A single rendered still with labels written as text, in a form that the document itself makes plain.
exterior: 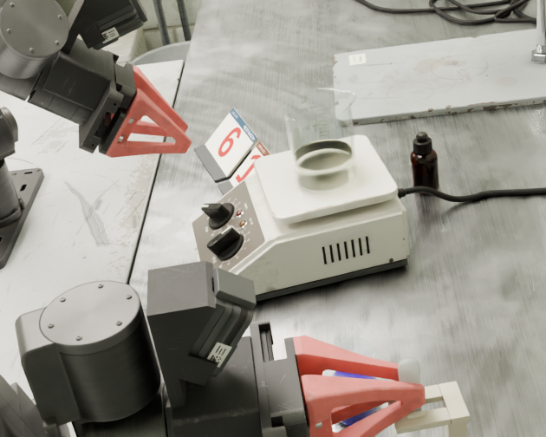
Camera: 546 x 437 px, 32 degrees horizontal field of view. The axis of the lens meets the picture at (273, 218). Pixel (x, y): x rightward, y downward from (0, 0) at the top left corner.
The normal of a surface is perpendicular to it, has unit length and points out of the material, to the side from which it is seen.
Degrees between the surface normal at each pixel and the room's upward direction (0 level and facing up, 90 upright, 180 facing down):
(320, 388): 22
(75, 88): 90
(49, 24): 57
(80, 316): 1
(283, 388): 1
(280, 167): 0
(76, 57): 40
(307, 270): 90
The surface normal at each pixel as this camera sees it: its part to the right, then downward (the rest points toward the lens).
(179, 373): 0.10, 0.53
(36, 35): 0.48, -0.17
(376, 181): -0.15, -0.82
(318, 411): 0.44, 0.44
